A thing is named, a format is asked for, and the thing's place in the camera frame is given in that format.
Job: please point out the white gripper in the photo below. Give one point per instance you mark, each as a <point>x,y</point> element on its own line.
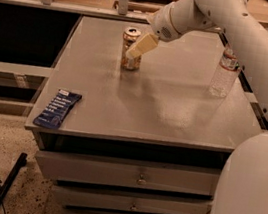
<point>161,24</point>

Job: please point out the orange soda can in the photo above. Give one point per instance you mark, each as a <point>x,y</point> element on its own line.
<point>129,60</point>

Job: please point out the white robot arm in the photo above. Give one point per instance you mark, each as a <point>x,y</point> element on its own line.
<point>243,183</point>

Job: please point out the blue rxbar blueberry wrapper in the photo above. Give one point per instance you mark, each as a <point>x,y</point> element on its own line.
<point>57,109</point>

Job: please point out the clear plastic water bottle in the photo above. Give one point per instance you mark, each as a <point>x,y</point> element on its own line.
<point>225,74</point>

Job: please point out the grey drawer cabinet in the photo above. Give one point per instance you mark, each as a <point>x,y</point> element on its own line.
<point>161,113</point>

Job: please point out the top grey drawer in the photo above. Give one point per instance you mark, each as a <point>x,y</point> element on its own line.
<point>127,173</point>

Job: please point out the middle grey drawer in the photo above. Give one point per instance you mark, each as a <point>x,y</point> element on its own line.
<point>127,201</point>

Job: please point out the black floor stand bar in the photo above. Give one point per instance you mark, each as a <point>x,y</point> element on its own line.
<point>20,162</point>

